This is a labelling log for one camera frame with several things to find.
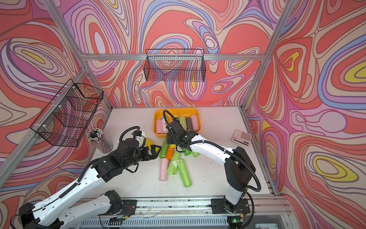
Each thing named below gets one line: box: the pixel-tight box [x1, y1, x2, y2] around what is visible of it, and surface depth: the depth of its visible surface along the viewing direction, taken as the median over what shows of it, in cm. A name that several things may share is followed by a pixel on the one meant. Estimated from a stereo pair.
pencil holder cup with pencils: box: [86, 127, 114, 154], surface depth 86 cm
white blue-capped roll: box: [162, 117, 169, 134], surface depth 103 cm
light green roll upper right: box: [191, 151, 201, 158], surface depth 92 cm
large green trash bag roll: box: [176, 158, 193, 188], surface depth 84 cm
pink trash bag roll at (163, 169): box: [158, 158, 169, 182], surface depth 85 cm
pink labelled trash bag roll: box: [155, 118, 163, 135], surface depth 105 cm
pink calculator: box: [231, 128, 252, 147], surface depth 101 cm
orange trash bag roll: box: [164, 145, 175, 161], surface depth 92 cm
